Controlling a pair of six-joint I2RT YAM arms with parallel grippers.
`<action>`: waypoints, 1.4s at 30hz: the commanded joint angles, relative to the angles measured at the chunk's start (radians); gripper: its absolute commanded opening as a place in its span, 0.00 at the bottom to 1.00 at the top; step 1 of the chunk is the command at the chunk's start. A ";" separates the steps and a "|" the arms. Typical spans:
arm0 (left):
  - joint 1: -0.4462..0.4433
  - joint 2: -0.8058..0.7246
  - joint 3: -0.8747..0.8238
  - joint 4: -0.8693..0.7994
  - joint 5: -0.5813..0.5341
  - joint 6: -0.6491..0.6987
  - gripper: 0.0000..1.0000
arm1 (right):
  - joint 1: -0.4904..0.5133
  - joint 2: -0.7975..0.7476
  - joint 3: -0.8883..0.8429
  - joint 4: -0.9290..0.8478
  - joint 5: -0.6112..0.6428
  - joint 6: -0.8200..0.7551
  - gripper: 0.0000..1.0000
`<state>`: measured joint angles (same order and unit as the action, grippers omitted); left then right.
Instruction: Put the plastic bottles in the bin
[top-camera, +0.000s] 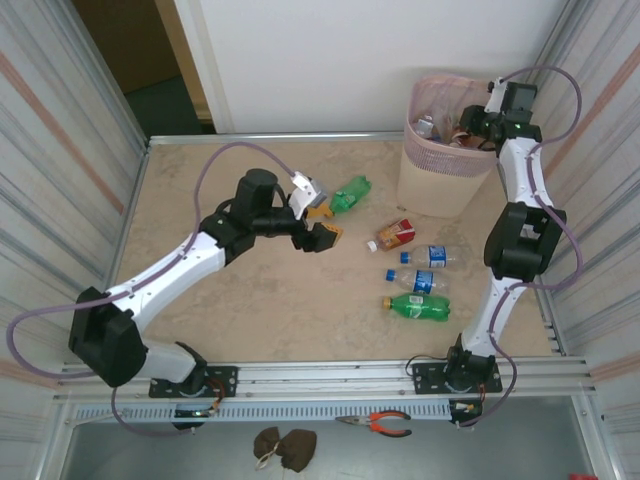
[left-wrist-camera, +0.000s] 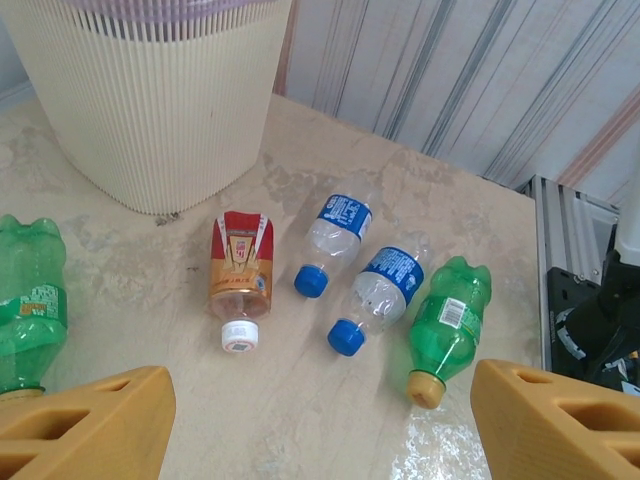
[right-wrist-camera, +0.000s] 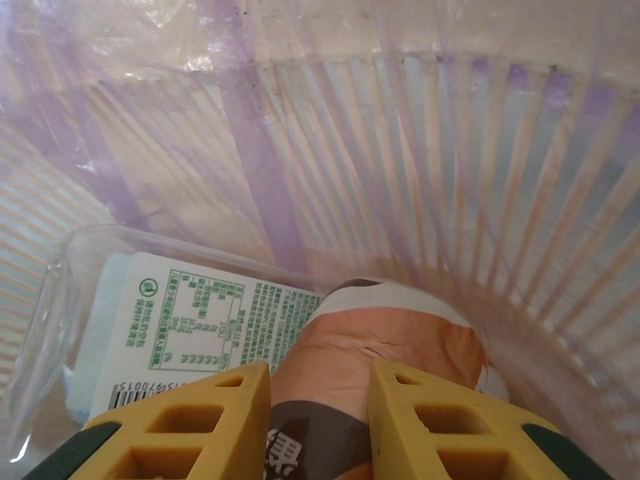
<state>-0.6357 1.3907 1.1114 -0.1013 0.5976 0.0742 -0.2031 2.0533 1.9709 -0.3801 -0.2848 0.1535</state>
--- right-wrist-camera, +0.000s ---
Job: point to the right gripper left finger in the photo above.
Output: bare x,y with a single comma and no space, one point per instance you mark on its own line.
175,425

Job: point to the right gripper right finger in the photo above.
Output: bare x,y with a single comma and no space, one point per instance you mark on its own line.
450,430

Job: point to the lime label square bottle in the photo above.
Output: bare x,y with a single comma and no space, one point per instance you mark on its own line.
190,310

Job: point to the brown white label bottle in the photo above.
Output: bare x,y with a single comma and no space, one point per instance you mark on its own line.
380,325

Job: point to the cream slatted waste bin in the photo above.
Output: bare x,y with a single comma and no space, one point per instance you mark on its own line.
30,240

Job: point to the pink laundry basket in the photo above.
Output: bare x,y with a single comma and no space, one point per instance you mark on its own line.
280,200

